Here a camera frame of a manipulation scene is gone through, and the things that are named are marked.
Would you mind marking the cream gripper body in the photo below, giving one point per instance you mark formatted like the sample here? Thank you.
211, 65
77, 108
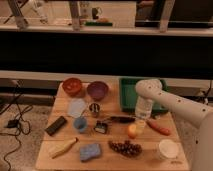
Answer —
140, 126

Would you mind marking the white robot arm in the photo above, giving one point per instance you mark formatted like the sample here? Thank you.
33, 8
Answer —
198, 114

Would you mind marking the white paper cup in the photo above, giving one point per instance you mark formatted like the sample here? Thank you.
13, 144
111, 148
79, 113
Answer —
167, 149

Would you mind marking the small metal cup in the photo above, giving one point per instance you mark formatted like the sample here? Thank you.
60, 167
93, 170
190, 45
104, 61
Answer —
94, 109

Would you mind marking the blue cup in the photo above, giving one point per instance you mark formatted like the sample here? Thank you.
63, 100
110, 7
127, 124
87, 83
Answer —
80, 124

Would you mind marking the dark eggplant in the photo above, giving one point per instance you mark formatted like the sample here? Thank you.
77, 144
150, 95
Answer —
121, 119

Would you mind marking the orange carrot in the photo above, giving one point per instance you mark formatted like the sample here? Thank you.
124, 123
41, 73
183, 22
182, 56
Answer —
158, 128

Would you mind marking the bunch of dark grapes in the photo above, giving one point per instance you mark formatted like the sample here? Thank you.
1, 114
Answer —
126, 148

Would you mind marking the black binder clip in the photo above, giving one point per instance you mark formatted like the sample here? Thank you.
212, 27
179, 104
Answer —
101, 127

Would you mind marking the green plastic tray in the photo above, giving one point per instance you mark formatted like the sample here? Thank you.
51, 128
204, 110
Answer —
128, 95

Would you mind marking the purple bowl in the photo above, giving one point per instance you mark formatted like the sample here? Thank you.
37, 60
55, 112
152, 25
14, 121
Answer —
97, 90

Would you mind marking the blue sponge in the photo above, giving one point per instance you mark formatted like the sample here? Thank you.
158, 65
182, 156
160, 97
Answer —
90, 151

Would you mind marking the light blue plate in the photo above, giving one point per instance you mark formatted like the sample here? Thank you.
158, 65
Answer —
76, 107

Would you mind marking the red bowl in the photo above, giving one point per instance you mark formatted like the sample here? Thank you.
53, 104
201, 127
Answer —
72, 86

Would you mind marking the yellow banana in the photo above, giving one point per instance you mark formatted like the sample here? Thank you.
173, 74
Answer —
62, 147

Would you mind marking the black rectangular block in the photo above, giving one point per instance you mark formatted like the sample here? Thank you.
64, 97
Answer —
55, 126

